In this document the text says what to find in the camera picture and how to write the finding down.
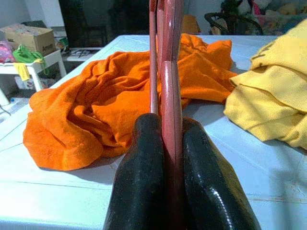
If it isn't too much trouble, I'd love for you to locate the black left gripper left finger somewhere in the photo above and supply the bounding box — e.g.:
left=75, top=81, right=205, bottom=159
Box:
left=103, top=113, right=168, bottom=230

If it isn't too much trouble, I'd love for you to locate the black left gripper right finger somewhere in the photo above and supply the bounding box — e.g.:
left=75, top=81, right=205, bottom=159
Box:
left=184, top=117, right=262, bottom=230

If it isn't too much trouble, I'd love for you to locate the pink plastic hanger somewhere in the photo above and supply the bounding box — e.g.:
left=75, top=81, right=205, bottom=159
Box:
left=148, top=0, right=186, bottom=230

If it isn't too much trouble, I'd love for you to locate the yellow shirt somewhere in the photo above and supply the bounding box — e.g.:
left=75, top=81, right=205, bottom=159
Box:
left=223, top=19, right=307, bottom=150

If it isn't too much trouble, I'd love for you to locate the white folding table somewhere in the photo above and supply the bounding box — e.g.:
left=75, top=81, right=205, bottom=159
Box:
left=0, top=34, right=307, bottom=230

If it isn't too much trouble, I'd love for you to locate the orange shirt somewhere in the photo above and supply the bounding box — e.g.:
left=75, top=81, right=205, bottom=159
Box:
left=23, top=33, right=238, bottom=171

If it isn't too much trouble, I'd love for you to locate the white television stand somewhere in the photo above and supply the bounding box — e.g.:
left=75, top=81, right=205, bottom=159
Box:
left=61, top=46, right=104, bottom=63

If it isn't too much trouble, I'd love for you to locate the white side table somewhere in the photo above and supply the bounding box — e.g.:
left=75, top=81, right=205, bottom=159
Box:
left=0, top=49, right=67, bottom=106

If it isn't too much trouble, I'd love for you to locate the orange bag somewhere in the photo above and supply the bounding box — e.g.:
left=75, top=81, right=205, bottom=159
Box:
left=183, top=14, right=201, bottom=34

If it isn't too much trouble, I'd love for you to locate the black television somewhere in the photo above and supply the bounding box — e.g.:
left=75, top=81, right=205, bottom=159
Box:
left=59, top=0, right=151, bottom=48

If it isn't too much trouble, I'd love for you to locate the black rattan chair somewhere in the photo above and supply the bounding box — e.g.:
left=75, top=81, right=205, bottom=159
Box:
left=204, top=11, right=264, bottom=36

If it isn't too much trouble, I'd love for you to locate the green bag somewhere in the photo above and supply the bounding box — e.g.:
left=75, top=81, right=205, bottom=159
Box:
left=12, top=45, right=50, bottom=75

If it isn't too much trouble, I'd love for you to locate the brown cardboard box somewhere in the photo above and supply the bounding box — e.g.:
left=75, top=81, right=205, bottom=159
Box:
left=0, top=23, right=56, bottom=57

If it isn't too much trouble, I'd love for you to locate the pink bag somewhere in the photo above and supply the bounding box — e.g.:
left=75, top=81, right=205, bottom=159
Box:
left=0, top=39, right=15, bottom=63

